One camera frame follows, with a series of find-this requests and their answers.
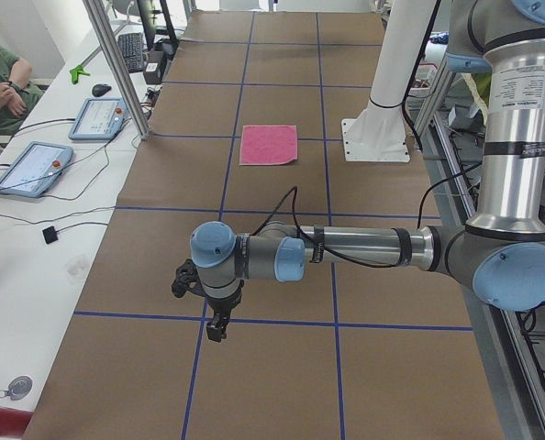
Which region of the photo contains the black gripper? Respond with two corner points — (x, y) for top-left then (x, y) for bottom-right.
(206, 280), (244, 342)

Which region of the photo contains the far blue teach pendant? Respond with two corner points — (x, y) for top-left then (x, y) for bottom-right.
(68, 97), (128, 141)

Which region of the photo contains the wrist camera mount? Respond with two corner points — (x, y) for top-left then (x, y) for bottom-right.
(171, 258), (205, 298)

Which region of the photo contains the blue teach pendant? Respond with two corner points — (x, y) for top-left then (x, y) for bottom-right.
(68, 97), (128, 141)
(0, 141), (73, 198)

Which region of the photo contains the green plastic clamp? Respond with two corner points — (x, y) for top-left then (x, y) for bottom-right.
(70, 64), (90, 84)

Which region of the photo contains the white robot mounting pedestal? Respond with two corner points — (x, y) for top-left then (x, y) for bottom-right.
(341, 0), (439, 163)

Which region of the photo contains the small black square puck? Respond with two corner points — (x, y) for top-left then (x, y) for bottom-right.
(42, 225), (59, 245)

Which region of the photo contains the black keyboard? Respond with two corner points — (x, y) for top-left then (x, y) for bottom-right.
(117, 32), (145, 72)

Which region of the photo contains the black box on desk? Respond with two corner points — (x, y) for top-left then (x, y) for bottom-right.
(143, 50), (167, 85)

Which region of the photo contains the near blue teach pendant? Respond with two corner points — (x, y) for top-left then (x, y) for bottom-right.
(0, 141), (73, 198)

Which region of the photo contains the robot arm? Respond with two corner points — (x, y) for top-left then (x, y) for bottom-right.
(190, 1), (545, 341)

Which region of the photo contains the seated person green shirt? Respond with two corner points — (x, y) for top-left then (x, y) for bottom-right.
(0, 46), (44, 136)

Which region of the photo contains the aluminium frame post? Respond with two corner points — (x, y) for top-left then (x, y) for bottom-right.
(83, 0), (150, 140)

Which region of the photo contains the black computer mouse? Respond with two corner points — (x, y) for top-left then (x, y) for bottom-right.
(91, 83), (112, 97)

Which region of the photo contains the pink and grey towel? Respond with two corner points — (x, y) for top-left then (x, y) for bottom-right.
(239, 125), (298, 166)

